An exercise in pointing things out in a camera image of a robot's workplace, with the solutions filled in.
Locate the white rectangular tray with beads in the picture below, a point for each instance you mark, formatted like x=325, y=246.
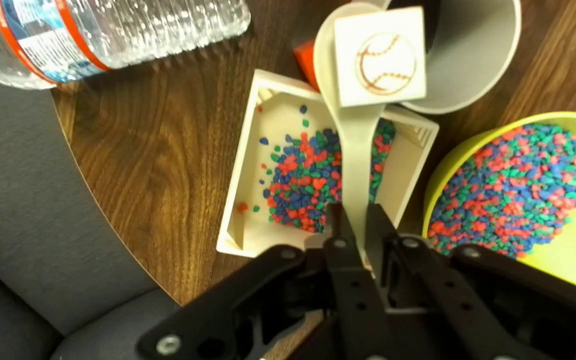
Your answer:
x=249, y=200

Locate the grey plastic cup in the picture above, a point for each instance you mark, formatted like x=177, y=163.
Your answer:
x=474, y=60

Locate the white plastic spoon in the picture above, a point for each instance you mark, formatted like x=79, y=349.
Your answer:
x=359, y=167

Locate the clear plastic water bottle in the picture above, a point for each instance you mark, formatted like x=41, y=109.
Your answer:
x=100, y=31

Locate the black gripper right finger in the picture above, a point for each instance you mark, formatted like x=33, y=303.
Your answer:
x=488, y=301

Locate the orange white box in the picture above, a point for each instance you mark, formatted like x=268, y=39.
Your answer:
x=381, y=57

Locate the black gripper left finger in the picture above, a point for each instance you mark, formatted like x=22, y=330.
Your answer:
x=288, y=301

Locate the coloured pellets pile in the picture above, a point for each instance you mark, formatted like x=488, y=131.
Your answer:
x=508, y=186
x=300, y=181

